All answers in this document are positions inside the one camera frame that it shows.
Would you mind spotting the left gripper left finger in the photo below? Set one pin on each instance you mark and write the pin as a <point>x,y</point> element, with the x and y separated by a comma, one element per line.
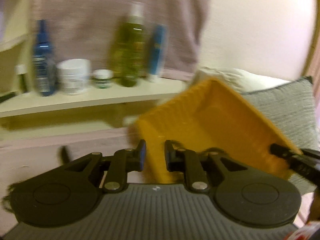
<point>120,164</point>

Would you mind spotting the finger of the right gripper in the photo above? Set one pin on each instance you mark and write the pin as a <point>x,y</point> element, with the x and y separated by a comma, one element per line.
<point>291,157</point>

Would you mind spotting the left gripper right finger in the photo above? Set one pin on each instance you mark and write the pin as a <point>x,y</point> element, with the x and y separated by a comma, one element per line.
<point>187,162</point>

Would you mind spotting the orange plastic tray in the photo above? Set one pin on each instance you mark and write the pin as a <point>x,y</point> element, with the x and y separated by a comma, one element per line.
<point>211,114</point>

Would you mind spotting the grey woven pillow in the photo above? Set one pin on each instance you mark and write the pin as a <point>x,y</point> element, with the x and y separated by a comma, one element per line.
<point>290,105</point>

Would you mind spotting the cream corner shelf unit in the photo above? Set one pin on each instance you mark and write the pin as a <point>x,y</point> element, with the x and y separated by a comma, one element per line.
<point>89,108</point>

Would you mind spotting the black cylinder case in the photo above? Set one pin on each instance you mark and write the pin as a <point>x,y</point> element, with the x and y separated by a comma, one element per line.
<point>65,155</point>

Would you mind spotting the cream pillow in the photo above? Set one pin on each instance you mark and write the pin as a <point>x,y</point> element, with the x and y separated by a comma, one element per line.
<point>240,80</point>

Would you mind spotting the small green-label jar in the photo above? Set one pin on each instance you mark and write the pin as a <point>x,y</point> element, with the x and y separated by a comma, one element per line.
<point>102,78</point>

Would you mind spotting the white cream jar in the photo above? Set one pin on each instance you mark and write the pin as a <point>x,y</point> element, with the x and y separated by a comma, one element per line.
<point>74,75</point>

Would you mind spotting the mauve towel on table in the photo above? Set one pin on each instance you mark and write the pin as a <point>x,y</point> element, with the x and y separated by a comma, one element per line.
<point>22,159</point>

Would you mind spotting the blue white tube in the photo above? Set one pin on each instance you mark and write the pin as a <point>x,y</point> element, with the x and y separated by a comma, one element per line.
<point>157,53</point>

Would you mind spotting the green olive spray bottle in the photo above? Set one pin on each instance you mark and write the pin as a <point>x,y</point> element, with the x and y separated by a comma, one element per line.
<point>127,53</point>

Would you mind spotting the blue spray bottle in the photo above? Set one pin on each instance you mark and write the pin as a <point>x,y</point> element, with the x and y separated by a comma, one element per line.
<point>43,61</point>

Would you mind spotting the dark green lying tube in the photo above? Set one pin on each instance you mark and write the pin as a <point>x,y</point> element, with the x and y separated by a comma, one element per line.
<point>7,97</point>

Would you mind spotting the black white lip balm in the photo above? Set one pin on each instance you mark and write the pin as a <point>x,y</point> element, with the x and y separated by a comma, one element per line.
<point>21,71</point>

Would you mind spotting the hanging mauve towel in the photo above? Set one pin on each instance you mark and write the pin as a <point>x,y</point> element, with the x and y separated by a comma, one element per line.
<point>87,29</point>

